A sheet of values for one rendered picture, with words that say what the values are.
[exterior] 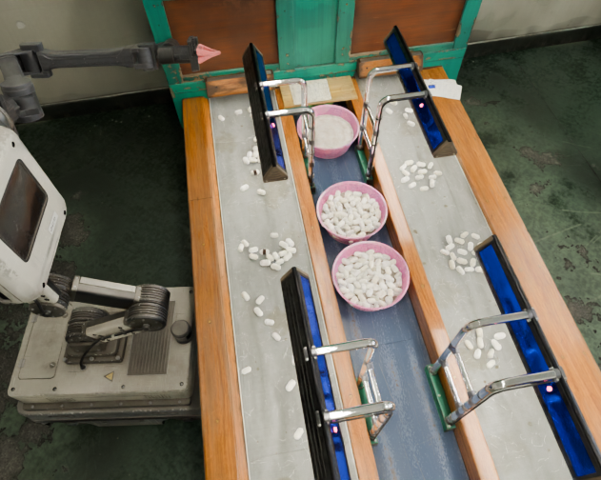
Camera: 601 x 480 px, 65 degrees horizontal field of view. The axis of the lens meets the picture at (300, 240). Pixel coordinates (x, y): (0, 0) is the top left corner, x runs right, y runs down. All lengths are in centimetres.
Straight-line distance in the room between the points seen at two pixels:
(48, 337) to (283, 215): 103
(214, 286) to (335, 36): 118
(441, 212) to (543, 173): 143
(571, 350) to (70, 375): 173
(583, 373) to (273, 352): 95
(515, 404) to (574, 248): 149
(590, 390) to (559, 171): 181
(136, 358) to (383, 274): 97
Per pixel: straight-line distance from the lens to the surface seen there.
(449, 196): 192
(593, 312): 280
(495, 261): 138
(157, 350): 191
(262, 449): 148
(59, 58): 185
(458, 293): 170
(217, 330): 157
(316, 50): 219
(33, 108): 152
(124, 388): 191
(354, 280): 165
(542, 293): 178
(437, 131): 163
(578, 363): 173
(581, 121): 365
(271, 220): 178
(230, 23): 207
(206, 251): 171
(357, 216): 179
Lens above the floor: 220
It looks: 58 degrees down
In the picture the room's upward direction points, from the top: 1 degrees counter-clockwise
